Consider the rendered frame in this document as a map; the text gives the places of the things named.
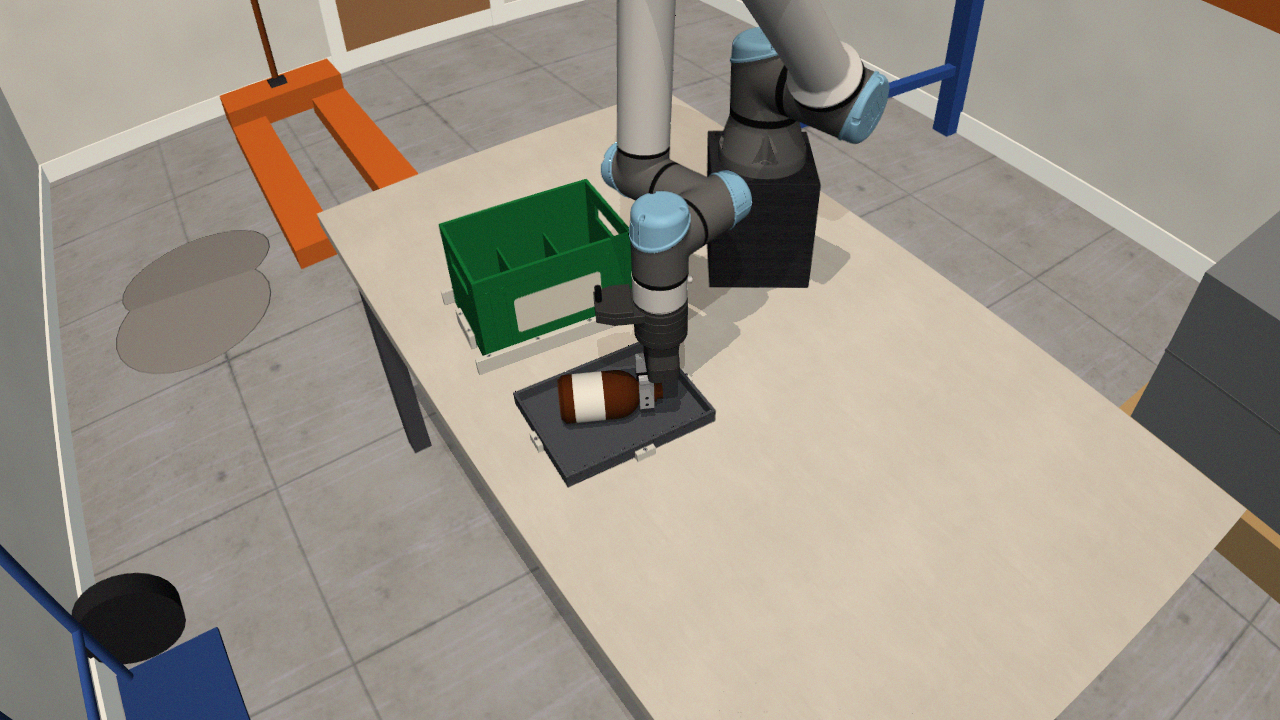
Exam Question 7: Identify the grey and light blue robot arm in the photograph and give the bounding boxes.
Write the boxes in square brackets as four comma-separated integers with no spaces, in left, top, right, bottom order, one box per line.
[602,0,890,291]

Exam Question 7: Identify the brown bottle with white label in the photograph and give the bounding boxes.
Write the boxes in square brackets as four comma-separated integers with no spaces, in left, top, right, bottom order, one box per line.
[558,370,639,424]

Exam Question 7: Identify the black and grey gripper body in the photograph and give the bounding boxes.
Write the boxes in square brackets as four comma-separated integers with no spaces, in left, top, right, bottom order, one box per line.
[593,275,692,383]

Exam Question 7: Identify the green plastic crate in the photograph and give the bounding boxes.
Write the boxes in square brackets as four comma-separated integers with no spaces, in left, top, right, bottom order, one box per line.
[438,179,632,356]

